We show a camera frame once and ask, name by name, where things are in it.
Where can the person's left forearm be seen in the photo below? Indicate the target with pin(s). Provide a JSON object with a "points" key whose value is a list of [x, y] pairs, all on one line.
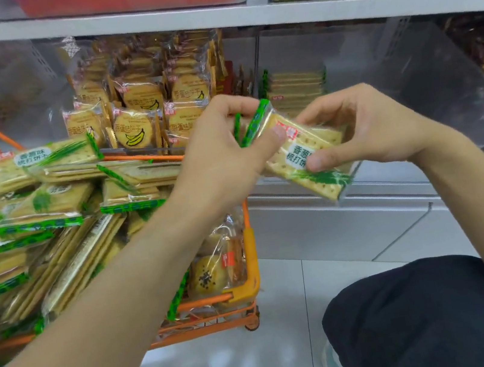
{"points": [[88, 342]]}

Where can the person's right leg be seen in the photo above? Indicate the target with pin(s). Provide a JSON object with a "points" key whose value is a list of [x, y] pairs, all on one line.
{"points": [[428, 321]]}

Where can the green cracker packets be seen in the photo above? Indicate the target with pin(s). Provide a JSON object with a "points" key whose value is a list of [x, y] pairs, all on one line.
{"points": [[296, 90], [35, 209]]}

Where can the orange shopping cart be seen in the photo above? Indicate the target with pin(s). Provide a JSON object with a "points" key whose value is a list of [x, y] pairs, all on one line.
{"points": [[248, 281]]}

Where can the white metal store shelf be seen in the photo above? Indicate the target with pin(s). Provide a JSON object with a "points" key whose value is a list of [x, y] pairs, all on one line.
{"points": [[152, 23]]}

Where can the person's left hand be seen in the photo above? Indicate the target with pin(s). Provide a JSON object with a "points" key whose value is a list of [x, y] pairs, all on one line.
{"points": [[216, 166]]}

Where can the person's right hand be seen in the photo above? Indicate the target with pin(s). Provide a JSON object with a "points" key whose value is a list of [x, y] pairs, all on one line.
{"points": [[379, 127]]}

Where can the green cracker packet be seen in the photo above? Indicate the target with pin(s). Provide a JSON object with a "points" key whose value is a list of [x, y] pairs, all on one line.
{"points": [[297, 154]]}

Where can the group of banana biscuit packets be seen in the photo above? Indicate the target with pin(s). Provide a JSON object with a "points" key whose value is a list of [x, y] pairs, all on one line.
{"points": [[135, 129]]}

